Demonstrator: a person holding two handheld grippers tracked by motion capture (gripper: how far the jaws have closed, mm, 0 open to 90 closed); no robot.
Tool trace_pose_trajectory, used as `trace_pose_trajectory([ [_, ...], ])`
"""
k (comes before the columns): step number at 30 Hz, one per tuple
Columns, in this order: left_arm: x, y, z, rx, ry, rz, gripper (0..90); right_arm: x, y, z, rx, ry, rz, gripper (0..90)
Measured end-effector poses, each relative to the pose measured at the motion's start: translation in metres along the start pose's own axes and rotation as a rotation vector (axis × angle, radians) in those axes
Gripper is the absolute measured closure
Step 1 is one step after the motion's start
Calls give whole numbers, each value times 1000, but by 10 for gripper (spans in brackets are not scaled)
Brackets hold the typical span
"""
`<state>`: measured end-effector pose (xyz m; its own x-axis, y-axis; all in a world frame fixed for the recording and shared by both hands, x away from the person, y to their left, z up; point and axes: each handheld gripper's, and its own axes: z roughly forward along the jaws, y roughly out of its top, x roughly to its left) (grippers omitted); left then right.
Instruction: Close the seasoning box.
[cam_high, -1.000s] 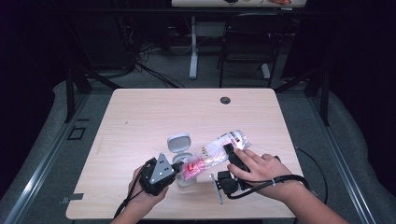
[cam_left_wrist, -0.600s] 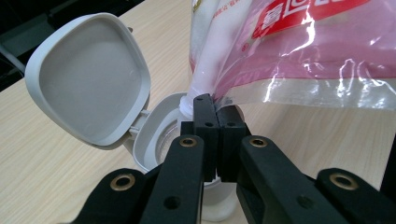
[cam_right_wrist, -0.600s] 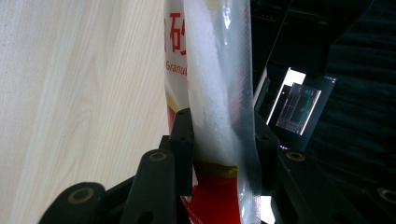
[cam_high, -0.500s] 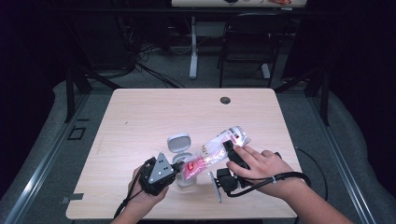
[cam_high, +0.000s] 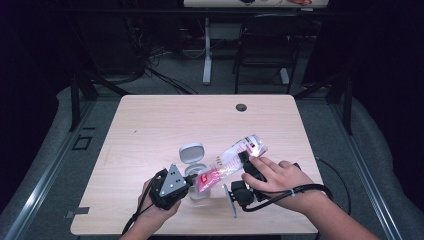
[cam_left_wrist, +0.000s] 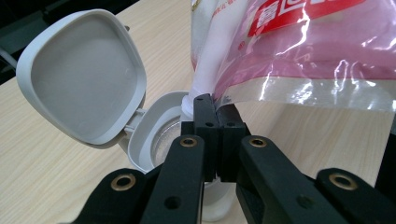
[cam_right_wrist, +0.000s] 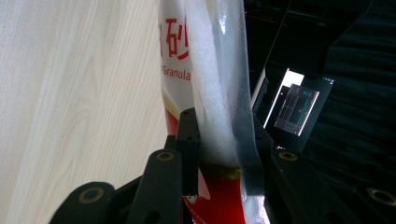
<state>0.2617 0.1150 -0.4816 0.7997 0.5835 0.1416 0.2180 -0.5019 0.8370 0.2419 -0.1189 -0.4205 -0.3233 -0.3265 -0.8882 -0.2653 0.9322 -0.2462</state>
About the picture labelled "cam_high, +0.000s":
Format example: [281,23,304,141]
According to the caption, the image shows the person's left hand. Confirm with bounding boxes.
[138,178,183,223]

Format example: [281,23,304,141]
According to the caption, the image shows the clear plastic container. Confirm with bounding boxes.
[178,142,213,202]

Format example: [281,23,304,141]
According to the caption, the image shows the black folding chair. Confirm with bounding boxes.
[233,13,313,95]

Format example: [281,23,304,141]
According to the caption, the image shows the bundle of black floor cables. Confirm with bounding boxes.
[126,16,200,96]

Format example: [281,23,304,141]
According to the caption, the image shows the black metal stand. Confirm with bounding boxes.
[293,71,354,136]
[68,71,132,132]

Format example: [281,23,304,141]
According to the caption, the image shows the grey metal floor rail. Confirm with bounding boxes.
[0,99,98,240]
[329,99,405,240]

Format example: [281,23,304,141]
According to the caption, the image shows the grey tape strip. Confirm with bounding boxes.
[64,206,91,220]

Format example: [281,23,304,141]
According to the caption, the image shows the person's right hand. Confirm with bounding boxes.
[241,156,322,214]

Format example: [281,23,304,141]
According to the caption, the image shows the hand-held gripper black cable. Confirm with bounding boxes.
[121,172,162,236]
[242,156,352,216]

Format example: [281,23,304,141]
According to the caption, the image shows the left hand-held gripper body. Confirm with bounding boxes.
[148,163,195,212]

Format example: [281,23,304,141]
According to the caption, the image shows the white desk leg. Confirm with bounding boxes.
[202,17,214,86]
[279,68,291,85]

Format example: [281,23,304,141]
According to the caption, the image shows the left hand-held gripper black cable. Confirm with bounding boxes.
[121,172,162,236]

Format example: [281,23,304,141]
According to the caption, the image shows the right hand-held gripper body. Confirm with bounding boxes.
[222,159,268,219]

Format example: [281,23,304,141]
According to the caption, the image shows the right hand-held gripper black cable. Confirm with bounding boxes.
[242,156,352,216]

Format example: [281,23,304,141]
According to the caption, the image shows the red and white sugar pouch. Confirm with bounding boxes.
[194,134,269,194]

